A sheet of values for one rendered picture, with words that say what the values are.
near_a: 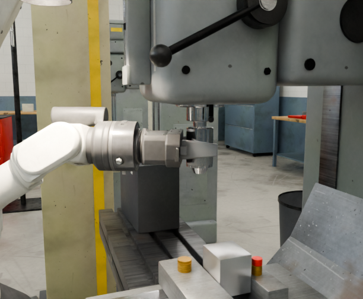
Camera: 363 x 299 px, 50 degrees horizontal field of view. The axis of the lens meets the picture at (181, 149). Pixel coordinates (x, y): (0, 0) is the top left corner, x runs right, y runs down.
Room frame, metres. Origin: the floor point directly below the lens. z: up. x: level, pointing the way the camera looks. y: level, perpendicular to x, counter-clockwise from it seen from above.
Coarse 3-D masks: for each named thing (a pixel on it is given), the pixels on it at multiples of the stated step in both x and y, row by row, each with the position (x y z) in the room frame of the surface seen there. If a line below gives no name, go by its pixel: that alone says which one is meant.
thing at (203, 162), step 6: (186, 132) 0.68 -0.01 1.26; (186, 138) 0.68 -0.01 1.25; (192, 138) 0.66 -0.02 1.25; (198, 138) 0.66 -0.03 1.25; (204, 138) 0.66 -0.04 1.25; (210, 138) 0.66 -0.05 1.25; (186, 162) 0.68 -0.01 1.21; (192, 162) 0.66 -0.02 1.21; (198, 162) 0.66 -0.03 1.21; (204, 162) 0.66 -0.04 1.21; (210, 162) 0.66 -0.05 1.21
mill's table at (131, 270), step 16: (112, 224) 1.09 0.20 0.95; (128, 224) 1.09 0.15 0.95; (112, 240) 0.97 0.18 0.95; (128, 240) 1.01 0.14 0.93; (144, 240) 0.97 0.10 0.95; (160, 240) 0.97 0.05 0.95; (176, 240) 0.97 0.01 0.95; (192, 240) 0.97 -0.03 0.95; (112, 256) 0.94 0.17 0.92; (128, 256) 0.87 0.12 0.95; (144, 256) 0.87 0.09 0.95; (160, 256) 0.87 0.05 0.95; (176, 256) 0.87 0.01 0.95; (192, 256) 0.87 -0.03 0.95; (128, 272) 0.79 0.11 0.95; (144, 272) 0.79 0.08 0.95; (128, 288) 0.73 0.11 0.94
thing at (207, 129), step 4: (188, 128) 0.67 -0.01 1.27; (192, 128) 0.66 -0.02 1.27; (196, 128) 0.66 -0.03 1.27; (200, 128) 0.66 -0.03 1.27; (204, 128) 0.66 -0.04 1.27; (208, 128) 0.66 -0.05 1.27; (212, 128) 0.67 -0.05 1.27; (188, 132) 0.67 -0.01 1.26; (192, 132) 0.66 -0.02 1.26; (196, 132) 0.66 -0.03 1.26; (200, 132) 0.66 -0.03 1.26; (204, 132) 0.66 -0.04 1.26; (208, 132) 0.66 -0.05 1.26; (212, 132) 0.67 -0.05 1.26
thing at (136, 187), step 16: (128, 176) 1.11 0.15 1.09; (144, 176) 1.02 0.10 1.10; (160, 176) 1.04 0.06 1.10; (176, 176) 1.05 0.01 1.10; (128, 192) 1.12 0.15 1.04; (144, 192) 1.02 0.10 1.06; (160, 192) 1.04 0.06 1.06; (176, 192) 1.05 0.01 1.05; (128, 208) 1.12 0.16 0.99; (144, 208) 1.02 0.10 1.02; (160, 208) 1.04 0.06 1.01; (176, 208) 1.05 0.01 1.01; (144, 224) 1.02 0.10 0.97; (160, 224) 1.04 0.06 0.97; (176, 224) 1.05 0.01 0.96
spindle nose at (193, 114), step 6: (186, 108) 0.68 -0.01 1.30; (192, 108) 0.66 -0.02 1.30; (198, 108) 0.66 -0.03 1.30; (204, 108) 0.66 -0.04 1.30; (186, 114) 0.68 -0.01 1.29; (192, 114) 0.66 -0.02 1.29; (198, 114) 0.66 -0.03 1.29; (204, 114) 0.66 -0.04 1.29; (192, 120) 0.66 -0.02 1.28; (198, 120) 0.66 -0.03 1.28; (204, 120) 0.66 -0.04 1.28
